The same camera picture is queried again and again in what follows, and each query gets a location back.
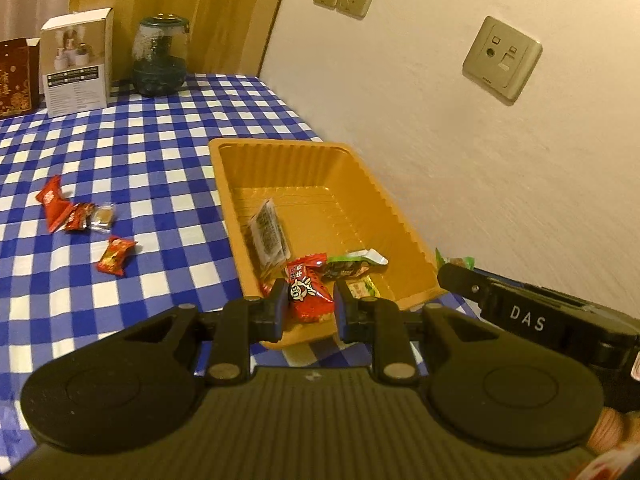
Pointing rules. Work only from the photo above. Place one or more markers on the white cardboard box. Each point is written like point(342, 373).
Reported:
point(75, 75)

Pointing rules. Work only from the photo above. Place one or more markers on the dark red patterned box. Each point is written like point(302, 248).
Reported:
point(17, 85)

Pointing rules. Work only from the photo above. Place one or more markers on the wooden panel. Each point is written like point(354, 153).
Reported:
point(210, 10)

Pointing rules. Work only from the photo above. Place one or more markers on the orange plastic tray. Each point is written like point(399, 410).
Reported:
point(320, 200)

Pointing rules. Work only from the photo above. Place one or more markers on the orange red candy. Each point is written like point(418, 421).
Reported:
point(114, 255)

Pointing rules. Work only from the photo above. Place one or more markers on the clear brown candy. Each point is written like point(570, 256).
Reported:
point(103, 216)

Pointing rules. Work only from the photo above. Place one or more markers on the blue checkered tablecloth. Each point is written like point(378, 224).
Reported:
point(125, 160)

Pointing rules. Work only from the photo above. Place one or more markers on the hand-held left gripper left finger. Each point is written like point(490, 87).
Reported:
point(281, 312)

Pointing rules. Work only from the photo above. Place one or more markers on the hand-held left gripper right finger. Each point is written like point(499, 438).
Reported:
point(341, 312)

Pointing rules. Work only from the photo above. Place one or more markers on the glass jar with green lid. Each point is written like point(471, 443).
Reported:
point(160, 65)

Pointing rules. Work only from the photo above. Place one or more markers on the silver clear snack packet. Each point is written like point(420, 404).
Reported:
point(267, 235)

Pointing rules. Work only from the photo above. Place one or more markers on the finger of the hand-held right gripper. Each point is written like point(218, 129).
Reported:
point(462, 282)

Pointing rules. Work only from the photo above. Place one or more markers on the large red snack packet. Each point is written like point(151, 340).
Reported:
point(52, 200)

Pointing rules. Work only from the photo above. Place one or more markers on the beige wall socket plate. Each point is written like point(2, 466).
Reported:
point(502, 60)

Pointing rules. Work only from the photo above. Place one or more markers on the person's right forearm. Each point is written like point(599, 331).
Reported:
point(615, 465)

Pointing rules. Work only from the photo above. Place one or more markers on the red cartoon snack packet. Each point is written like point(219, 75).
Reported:
point(307, 290)

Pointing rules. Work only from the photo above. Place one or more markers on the yellow green snack packet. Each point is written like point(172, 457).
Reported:
point(362, 287)

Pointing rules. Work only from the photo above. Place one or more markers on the person's right hand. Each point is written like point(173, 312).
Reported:
point(610, 430)

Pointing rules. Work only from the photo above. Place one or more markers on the small red candy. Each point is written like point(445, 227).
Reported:
point(77, 216)

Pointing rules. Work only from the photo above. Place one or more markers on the long white green packet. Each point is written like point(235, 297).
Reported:
point(345, 267)

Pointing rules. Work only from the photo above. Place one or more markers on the bright green snack packet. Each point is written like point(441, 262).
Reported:
point(467, 262)

